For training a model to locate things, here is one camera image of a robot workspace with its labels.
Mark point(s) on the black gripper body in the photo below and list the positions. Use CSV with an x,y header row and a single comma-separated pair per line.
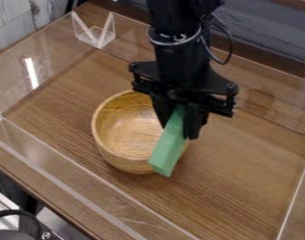
x,y
181,74

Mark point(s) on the green rectangular block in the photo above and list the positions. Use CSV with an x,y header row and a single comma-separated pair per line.
x,y
170,144

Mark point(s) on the clear acrylic corner bracket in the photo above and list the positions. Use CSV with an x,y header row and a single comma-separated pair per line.
x,y
95,36

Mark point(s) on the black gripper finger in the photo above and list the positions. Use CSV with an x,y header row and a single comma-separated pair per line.
x,y
163,106
194,120

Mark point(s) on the clear acrylic enclosure wall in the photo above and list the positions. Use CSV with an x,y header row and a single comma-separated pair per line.
x,y
237,188

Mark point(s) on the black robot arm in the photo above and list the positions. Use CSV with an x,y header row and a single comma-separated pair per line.
x,y
183,18

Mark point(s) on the brown wooden bowl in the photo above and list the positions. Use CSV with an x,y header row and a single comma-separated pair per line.
x,y
126,130

